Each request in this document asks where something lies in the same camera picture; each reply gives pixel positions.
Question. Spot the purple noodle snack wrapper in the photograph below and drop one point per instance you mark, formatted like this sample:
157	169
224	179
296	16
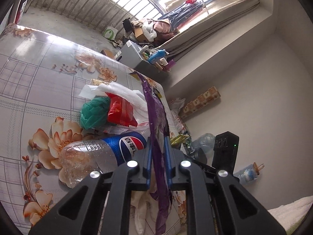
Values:
159	129

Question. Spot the grey cabinet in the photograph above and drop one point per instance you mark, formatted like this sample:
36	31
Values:
129	55

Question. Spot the patterned rolled mat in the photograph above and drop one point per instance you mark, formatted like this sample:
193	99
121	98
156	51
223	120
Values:
200	102

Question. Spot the red snack wrapper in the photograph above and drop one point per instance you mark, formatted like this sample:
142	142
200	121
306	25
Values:
120	111

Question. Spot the white paper tissue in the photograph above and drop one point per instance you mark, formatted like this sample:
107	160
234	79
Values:
134	97

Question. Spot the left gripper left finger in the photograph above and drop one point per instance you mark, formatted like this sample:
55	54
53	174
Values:
100	203

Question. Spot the white towel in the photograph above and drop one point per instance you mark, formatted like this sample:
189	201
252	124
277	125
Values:
291	215

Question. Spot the blue detergent bottle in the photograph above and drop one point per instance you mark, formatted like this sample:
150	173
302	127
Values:
157	56

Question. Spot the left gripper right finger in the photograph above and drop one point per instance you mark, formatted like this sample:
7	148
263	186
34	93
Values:
216	204

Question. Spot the green white shopping bag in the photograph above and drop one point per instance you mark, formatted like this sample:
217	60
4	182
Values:
110	32

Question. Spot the clutter pile by window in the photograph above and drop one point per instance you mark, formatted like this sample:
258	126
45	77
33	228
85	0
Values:
158	31

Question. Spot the water jug on dispenser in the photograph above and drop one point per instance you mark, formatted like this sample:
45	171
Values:
249	173

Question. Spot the empty blue water jug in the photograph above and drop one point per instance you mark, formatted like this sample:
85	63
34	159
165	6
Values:
205	142

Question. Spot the beige curtain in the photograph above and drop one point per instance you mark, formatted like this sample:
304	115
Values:
184	41

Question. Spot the clear Pepsi plastic bottle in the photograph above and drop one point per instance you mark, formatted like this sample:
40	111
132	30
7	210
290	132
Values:
105	155

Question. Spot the purple cup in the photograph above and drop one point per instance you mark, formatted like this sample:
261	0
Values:
170	64

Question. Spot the metal balcony railing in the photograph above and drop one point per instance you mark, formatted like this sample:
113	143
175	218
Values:
100	14

